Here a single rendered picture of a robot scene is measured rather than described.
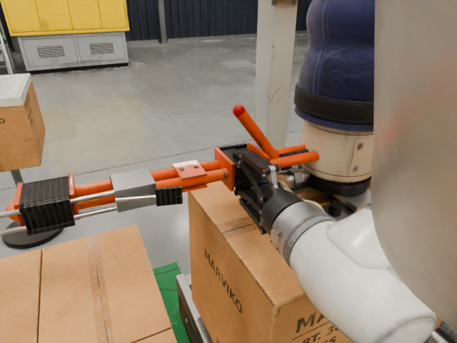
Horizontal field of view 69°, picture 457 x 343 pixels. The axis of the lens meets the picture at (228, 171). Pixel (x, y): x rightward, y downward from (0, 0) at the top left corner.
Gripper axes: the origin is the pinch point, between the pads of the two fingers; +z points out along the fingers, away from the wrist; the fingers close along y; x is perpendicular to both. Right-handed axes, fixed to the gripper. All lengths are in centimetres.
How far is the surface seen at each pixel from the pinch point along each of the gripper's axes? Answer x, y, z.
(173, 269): 6, 119, 99
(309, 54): 17.0, -20.1, 2.4
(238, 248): -3.3, 12.7, -8.6
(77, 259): -39, 65, 65
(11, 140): -64, 39, 146
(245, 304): -4.4, 22.0, -14.1
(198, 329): -6, 58, 11
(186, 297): -6, 58, 23
